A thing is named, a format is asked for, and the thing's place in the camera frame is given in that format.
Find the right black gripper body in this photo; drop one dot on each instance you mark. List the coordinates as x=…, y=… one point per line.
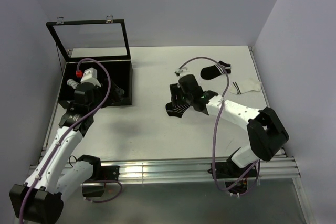
x=176, y=89

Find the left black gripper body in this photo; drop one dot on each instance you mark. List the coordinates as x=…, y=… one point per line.
x=101, y=95

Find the black sock with purple stripes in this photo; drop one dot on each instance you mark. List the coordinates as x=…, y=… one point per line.
x=176, y=111

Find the white sock black thin stripes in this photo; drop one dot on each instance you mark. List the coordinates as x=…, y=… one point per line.
x=72, y=83

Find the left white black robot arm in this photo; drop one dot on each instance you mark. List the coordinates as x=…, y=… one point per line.
x=41, y=197

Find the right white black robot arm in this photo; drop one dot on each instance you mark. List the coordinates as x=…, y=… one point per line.
x=266, y=133

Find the black display case base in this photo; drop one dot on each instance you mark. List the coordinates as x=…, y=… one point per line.
x=121, y=74

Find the black glass-panel case lid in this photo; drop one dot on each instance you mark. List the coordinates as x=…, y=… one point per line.
x=102, y=40

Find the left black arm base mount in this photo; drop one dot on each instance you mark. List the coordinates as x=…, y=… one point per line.
x=94, y=187

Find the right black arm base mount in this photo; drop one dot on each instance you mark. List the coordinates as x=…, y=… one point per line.
x=244, y=178

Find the aluminium front frame rail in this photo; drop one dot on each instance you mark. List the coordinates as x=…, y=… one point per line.
x=182, y=191

